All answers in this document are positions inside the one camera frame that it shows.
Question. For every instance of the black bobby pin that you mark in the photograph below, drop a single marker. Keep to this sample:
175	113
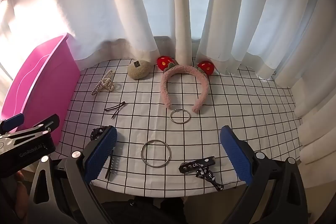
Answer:
115	107
118	111

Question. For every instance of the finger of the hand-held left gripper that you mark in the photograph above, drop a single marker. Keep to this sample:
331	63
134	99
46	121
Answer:
13	121
44	124

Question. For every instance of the beige plush hair clip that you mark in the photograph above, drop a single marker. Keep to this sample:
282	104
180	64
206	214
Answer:
139	69

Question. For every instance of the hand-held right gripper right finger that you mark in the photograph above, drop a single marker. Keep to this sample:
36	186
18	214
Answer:
236	154

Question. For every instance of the person's left hand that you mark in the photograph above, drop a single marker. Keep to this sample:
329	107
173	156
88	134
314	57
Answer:
21	192

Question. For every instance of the black studded choker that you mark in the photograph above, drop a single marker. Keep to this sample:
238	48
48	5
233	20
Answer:
95	133

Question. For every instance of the white sheer curtain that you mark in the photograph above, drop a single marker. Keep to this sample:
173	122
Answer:
92	3

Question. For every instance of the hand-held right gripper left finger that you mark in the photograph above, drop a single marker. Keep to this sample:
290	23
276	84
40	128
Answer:
101	154

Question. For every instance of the pink plastic bin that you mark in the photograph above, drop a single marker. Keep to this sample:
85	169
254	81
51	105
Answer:
39	77

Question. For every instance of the pink plush strawberry headband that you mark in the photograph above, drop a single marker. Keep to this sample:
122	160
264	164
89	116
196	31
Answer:
165	90

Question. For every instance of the cream curtain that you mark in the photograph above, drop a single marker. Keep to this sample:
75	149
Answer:
181	16

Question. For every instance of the black checked white tablecloth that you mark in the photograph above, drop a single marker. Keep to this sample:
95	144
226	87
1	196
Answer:
231	108

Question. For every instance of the pearl hair claw clip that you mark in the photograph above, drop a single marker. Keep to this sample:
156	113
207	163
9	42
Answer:
105	83

